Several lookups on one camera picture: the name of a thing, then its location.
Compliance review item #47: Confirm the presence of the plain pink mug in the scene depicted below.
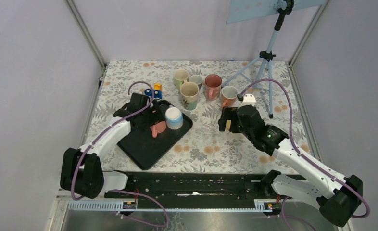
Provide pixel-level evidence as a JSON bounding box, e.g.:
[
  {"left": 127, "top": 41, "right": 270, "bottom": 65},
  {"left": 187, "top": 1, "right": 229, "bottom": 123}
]
[{"left": 150, "top": 121, "right": 167, "bottom": 138}]

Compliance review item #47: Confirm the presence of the salmon textured square mug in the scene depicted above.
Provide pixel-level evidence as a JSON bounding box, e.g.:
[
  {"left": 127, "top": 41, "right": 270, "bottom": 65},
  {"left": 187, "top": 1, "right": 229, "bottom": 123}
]
[{"left": 221, "top": 86, "right": 238, "bottom": 107}]

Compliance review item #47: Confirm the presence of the cream floral mug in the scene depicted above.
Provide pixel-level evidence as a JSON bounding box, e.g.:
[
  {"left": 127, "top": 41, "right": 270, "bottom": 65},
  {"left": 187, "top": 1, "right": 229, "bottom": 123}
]
[{"left": 180, "top": 82, "right": 200, "bottom": 110}]

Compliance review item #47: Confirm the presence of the light green mug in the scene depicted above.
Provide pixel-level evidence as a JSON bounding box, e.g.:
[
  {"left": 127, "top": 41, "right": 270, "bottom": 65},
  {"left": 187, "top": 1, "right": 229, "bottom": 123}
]
[{"left": 173, "top": 69, "right": 189, "bottom": 90}]

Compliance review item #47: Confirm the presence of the grey mug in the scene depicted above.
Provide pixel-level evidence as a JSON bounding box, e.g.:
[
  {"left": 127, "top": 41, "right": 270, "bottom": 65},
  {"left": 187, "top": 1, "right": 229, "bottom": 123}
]
[{"left": 189, "top": 75, "right": 203, "bottom": 89}]

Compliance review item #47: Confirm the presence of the yellow mug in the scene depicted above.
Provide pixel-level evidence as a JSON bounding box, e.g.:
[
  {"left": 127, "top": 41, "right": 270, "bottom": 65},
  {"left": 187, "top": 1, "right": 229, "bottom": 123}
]
[{"left": 226, "top": 120, "right": 231, "bottom": 130}]

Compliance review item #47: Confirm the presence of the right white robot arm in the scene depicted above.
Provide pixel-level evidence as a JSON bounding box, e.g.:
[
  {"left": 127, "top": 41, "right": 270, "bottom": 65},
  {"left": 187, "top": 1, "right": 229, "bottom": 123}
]
[{"left": 218, "top": 105, "right": 363, "bottom": 227}]

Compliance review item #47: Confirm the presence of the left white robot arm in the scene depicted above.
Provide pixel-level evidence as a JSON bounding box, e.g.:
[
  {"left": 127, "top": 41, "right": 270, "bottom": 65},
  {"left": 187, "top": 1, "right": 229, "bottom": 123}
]
[{"left": 60, "top": 93, "right": 164, "bottom": 200}]

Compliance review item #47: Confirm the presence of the light blue mug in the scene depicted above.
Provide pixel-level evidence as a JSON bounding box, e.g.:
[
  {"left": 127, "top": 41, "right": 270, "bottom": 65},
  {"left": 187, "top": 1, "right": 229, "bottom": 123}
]
[{"left": 165, "top": 105, "right": 183, "bottom": 130}]

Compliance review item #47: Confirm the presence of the blue yellow toy truck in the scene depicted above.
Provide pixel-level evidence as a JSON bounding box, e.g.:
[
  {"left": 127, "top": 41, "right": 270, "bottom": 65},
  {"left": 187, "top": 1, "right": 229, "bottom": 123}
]
[{"left": 144, "top": 83, "right": 163, "bottom": 100}]

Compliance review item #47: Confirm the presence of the floral tablecloth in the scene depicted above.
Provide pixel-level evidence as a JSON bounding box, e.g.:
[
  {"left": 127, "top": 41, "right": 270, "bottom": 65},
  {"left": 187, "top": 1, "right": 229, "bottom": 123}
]
[{"left": 86, "top": 60, "right": 310, "bottom": 174}]

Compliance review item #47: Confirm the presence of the black plastic tray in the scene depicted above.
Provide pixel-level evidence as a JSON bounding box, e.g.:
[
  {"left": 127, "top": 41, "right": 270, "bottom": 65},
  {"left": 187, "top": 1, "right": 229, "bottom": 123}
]
[{"left": 117, "top": 114, "right": 193, "bottom": 170}]

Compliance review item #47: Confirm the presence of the light blue tripod stand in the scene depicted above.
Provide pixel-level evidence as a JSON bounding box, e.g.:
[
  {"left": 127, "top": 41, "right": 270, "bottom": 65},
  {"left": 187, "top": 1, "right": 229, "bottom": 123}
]
[{"left": 222, "top": 0, "right": 327, "bottom": 119}]

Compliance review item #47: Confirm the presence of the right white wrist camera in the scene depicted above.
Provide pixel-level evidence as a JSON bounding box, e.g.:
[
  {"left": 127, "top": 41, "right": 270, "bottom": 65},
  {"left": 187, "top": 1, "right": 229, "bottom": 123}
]
[{"left": 237, "top": 94, "right": 256, "bottom": 107}]

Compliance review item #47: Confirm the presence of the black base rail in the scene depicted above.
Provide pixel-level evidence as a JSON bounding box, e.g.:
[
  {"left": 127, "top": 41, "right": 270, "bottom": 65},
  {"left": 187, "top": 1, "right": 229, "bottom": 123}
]
[{"left": 104, "top": 172, "right": 284, "bottom": 210}]

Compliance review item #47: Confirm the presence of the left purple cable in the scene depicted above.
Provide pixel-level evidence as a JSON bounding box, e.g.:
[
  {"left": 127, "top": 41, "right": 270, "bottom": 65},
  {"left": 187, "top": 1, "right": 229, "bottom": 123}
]
[{"left": 70, "top": 81, "right": 171, "bottom": 229}]

